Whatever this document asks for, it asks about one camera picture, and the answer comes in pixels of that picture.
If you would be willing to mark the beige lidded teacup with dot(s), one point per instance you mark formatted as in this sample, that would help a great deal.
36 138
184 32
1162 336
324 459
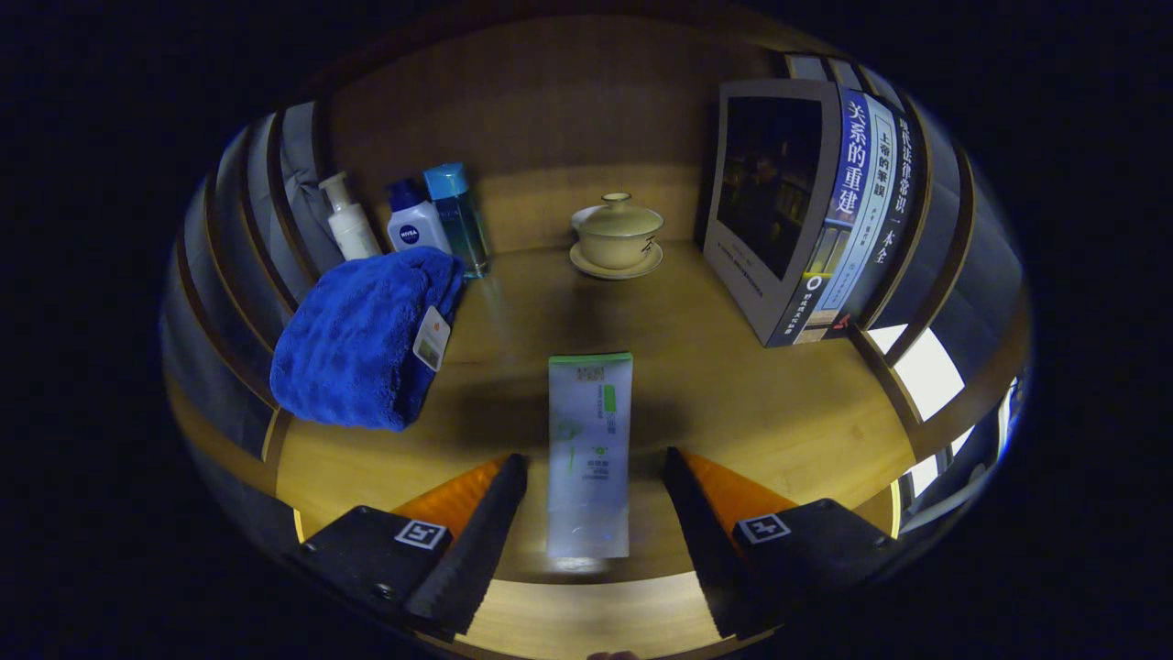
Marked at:
619 240

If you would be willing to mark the wooden cabinet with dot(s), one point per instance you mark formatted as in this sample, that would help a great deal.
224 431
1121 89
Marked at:
550 110

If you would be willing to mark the grey book with blue spine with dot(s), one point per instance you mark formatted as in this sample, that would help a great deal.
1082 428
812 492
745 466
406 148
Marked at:
779 183

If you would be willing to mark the white tube with green stripe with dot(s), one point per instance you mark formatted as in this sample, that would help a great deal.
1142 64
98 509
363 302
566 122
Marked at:
589 440

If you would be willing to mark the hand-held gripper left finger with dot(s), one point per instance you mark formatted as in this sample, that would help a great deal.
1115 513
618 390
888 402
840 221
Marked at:
481 559

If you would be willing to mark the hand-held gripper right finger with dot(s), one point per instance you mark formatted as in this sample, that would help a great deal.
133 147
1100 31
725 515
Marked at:
710 550

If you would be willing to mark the white bottle with blue cap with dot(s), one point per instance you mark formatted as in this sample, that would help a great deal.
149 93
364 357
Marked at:
414 229

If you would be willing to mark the white pump bottle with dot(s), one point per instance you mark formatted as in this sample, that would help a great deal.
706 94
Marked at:
353 234

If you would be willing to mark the teal bottle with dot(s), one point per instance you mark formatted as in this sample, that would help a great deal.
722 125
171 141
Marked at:
458 220

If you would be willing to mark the wooden countertop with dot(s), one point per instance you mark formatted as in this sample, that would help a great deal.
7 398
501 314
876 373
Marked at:
715 394

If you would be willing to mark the beige saucer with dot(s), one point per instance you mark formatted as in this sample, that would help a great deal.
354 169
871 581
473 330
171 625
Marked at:
596 269

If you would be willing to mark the blue folded towel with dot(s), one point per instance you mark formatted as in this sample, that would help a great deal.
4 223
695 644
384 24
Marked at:
357 339

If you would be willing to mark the light blue book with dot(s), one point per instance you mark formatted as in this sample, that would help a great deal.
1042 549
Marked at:
875 183

